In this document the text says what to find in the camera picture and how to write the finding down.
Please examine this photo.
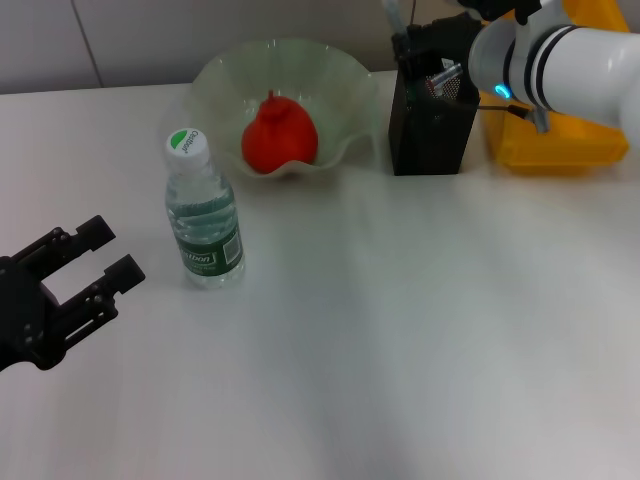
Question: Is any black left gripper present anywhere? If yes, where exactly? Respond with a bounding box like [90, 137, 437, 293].
[0, 214, 147, 372]

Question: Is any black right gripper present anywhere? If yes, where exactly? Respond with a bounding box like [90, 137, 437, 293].
[392, 14, 489, 76]

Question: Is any clear green-label water bottle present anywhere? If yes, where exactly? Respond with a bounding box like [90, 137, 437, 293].
[163, 128, 246, 289]

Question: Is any orange fruit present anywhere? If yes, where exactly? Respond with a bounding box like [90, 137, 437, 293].
[241, 90, 320, 175]

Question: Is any black mesh pen holder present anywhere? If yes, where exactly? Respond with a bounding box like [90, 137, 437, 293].
[388, 52, 481, 177]

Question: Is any pale green wavy glass bowl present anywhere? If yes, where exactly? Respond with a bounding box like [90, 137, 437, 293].
[185, 37, 379, 182]

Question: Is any yellow plastic bin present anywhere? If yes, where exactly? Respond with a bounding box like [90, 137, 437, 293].
[479, 0, 631, 176]

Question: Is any grey right arm cable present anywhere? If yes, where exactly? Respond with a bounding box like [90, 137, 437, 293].
[427, 62, 551, 135]

